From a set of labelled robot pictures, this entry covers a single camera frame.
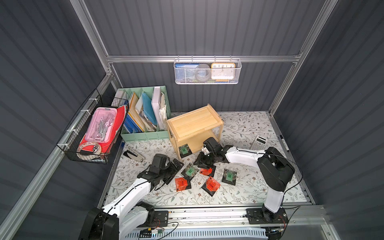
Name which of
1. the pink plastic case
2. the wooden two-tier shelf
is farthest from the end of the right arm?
the pink plastic case

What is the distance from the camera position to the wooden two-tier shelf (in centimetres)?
84

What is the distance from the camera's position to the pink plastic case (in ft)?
2.30

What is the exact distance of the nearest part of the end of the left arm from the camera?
61cm
